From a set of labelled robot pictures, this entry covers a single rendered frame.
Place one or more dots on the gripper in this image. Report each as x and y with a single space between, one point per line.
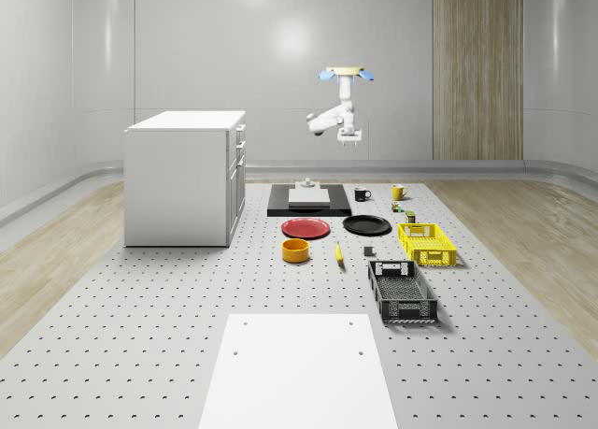
350 136

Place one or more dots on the black mug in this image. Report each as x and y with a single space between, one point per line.
360 195

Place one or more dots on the yellow mug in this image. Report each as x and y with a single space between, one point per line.
398 193

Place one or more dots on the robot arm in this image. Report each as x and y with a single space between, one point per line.
345 92

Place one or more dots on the puzzle cube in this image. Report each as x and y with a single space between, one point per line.
397 208

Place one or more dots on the black plate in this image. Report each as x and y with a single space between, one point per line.
366 225

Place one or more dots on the flat-sided can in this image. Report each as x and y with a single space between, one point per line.
410 217

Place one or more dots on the red plate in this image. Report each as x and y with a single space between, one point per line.
306 228

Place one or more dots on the grey cube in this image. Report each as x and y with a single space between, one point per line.
369 251

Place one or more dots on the banana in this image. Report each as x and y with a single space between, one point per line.
339 255

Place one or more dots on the yellow bowl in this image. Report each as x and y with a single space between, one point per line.
295 253

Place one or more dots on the yellow basket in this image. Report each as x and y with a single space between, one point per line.
427 247

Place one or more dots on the dark grey basket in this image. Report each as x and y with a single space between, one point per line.
404 291

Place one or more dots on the white cabinet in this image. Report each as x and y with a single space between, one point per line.
177 186

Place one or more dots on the white board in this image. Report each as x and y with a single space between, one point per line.
299 373

